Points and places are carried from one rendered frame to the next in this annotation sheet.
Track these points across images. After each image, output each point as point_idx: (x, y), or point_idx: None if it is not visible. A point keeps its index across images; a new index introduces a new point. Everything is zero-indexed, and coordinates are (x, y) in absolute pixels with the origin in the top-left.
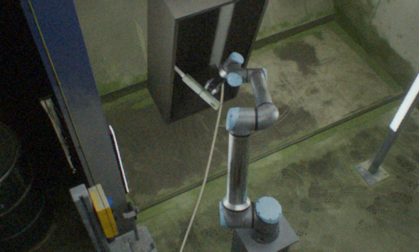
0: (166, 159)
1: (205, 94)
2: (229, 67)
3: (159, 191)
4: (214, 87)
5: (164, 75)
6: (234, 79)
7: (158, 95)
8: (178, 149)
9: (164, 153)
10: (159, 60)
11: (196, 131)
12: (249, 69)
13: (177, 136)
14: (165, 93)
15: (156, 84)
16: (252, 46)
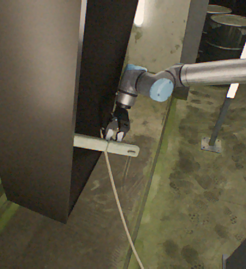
0: (76, 260)
1: (115, 144)
2: (144, 79)
3: None
4: (129, 125)
5: (48, 151)
6: (165, 87)
7: (38, 193)
8: (78, 239)
9: (68, 256)
10: (27, 129)
11: (79, 208)
12: (168, 69)
13: (65, 227)
14: (57, 180)
15: (27, 181)
16: (123, 64)
